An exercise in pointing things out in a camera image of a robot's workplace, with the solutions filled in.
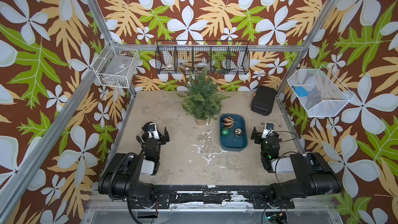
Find red gold striped ornament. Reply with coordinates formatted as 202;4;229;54
222;116;235;128

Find small green christmas tree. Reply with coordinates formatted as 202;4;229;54
178;70;228;125

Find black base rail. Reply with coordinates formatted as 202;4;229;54
127;185;295;210

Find white mesh basket right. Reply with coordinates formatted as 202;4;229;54
287;65;354;118

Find white round item in basket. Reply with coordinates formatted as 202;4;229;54
195;62;208;71

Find white wire basket left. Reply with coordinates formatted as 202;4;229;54
92;41;141;89

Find black wire basket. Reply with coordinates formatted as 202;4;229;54
154;40;250;75

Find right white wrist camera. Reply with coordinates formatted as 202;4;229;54
262;122;274;139

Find gold ball ornament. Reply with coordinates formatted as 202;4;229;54
234;128;244;136

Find blue object in basket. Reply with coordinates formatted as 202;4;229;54
293;87;309;97

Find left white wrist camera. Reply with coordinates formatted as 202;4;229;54
147;122;160;140

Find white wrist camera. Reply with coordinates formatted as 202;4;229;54
147;122;160;140
262;122;274;139

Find black hard case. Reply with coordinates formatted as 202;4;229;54
250;86;277;116

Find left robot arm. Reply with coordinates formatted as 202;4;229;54
97;122;170;207

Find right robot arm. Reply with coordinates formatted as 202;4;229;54
250;123;343;205

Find teal plastic tray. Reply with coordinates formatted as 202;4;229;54
219;114;248;151

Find green glitter ball ornament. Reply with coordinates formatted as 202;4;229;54
220;127;230;136

